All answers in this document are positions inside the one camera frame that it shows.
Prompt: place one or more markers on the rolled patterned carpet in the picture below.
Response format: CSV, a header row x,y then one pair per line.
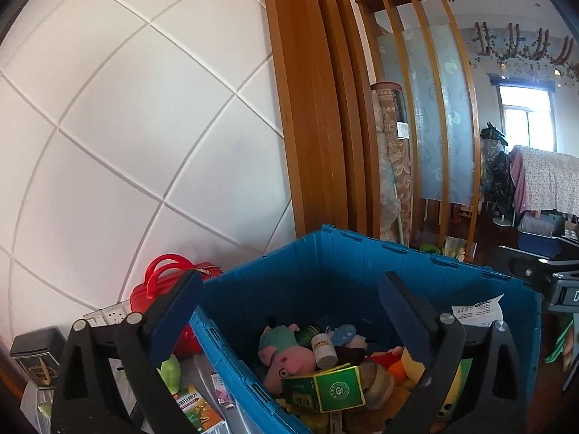
x,y
391,144

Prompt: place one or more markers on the blue plastic crate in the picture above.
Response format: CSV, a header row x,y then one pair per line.
x,y
343,271

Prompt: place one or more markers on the red orange plush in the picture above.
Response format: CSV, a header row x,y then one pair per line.
x,y
389,361

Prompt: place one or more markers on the pink pig plush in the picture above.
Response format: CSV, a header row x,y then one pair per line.
x,y
289,361

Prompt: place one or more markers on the pink white small packet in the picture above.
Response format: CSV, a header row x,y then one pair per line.
x,y
221,393

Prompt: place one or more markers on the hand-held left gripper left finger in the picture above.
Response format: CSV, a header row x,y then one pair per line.
x,y
174,321

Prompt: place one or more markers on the green cardboard box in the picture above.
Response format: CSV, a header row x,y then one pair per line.
x,y
339,389

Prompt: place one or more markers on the green orange medicine box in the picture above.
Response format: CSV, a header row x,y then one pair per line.
x,y
199,409

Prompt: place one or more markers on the hanging vine decoration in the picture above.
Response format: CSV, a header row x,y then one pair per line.
x,y
515,49

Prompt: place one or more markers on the dark green bottle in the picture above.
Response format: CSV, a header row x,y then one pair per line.
x,y
307,333

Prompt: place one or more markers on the white pill bottle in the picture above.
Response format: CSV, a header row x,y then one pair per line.
x,y
323,348

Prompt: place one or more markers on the window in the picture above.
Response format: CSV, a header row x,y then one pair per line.
x,y
527,120

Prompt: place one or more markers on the dark gift box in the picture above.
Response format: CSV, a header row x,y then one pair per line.
x,y
38,352

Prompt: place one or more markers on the light blue plush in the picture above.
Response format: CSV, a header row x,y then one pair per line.
x,y
346,333

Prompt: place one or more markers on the white wall switch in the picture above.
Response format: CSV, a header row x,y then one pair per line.
x,y
91,321

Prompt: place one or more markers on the white wall socket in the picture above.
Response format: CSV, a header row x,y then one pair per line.
x,y
114,315

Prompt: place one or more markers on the wooden door frame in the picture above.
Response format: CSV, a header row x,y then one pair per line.
x,y
316,99

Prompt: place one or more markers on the white printed packet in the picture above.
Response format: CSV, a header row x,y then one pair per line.
x,y
475,312

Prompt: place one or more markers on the blue floor box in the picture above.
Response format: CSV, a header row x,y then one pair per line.
x,y
536,242

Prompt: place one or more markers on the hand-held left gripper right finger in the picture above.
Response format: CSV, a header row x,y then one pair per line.
x,y
407,321

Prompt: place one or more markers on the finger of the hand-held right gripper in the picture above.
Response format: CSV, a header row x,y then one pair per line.
x,y
520,262

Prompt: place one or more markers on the wooden frosted glass divider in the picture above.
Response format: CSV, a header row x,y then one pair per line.
x,y
434,99

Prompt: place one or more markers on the dark hanging clothes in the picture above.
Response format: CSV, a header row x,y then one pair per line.
x,y
500,176

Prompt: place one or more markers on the floral cloth on rack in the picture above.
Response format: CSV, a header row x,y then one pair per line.
x,y
547,176

